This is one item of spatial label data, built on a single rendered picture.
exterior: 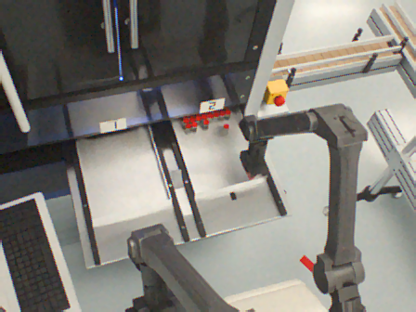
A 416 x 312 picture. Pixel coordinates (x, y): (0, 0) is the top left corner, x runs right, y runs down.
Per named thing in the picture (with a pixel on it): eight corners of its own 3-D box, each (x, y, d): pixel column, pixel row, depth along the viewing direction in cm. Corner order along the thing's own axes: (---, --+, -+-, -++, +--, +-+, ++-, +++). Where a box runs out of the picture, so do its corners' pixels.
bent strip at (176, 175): (171, 179, 166) (172, 171, 161) (179, 176, 166) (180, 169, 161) (183, 215, 159) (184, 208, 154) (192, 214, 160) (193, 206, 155)
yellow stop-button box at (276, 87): (259, 90, 179) (263, 77, 173) (277, 86, 181) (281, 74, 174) (266, 106, 175) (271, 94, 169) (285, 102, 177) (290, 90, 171)
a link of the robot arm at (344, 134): (334, 123, 97) (376, 115, 100) (301, 106, 109) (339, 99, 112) (328, 301, 114) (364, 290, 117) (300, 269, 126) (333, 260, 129)
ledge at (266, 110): (244, 91, 190) (245, 88, 189) (275, 85, 193) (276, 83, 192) (257, 120, 184) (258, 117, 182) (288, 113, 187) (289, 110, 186)
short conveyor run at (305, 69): (246, 104, 190) (253, 78, 176) (233, 73, 197) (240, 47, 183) (396, 74, 206) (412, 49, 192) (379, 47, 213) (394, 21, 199)
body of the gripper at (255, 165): (257, 150, 163) (260, 136, 157) (268, 174, 157) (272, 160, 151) (239, 154, 161) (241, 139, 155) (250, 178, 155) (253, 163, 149)
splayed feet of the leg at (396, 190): (319, 206, 265) (327, 195, 253) (396, 186, 277) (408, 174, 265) (325, 219, 262) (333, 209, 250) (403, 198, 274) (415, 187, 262)
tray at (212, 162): (167, 117, 178) (168, 111, 175) (234, 104, 184) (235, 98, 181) (194, 199, 163) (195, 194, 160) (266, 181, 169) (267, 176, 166)
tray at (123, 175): (74, 136, 170) (72, 131, 167) (146, 122, 176) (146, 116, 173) (93, 223, 155) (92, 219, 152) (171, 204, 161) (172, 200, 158)
